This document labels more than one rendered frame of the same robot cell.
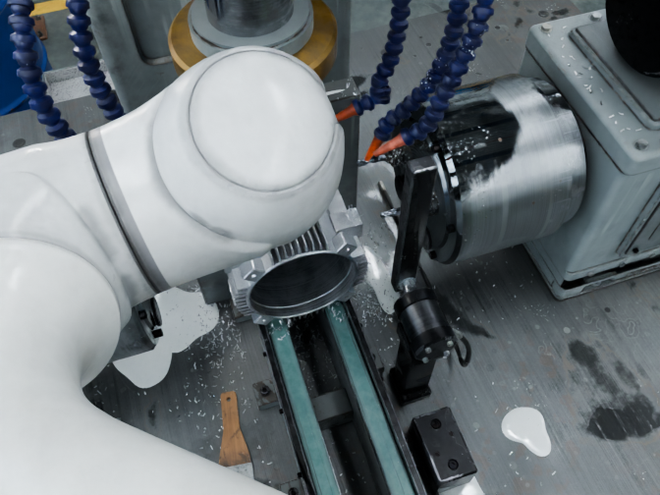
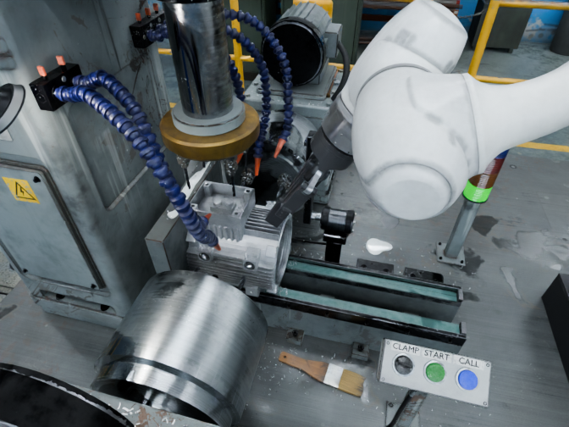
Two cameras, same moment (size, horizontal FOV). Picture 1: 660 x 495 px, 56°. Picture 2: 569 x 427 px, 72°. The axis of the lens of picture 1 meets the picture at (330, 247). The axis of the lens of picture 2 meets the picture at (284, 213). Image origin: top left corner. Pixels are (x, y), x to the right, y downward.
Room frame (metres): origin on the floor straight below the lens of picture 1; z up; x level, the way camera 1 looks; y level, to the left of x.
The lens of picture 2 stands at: (0.12, 0.56, 1.68)
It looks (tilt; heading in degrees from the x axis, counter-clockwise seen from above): 42 degrees down; 301
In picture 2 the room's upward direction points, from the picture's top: straight up
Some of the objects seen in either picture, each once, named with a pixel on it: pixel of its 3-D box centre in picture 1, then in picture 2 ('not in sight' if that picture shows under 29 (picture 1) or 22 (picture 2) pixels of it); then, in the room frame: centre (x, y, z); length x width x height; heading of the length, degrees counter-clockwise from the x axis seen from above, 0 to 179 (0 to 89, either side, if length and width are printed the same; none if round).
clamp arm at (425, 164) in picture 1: (412, 233); (310, 180); (0.44, -0.10, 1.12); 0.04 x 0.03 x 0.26; 17
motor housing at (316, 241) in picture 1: (284, 230); (242, 243); (0.53, 0.07, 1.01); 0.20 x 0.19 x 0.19; 17
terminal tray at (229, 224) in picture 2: not in sight; (223, 210); (0.57, 0.08, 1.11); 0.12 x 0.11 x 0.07; 17
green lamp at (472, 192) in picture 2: not in sight; (477, 189); (0.10, -0.38, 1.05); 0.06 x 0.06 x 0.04
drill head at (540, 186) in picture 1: (495, 164); (278, 157); (0.62, -0.25, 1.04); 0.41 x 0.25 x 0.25; 107
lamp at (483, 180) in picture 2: not in sight; (483, 174); (0.10, -0.38, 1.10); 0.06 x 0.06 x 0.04
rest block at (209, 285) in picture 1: (216, 268); not in sight; (0.56, 0.19, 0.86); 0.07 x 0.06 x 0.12; 107
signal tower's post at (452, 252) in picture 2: not in sight; (472, 202); (0.10, -0.38, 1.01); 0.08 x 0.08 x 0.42; 17
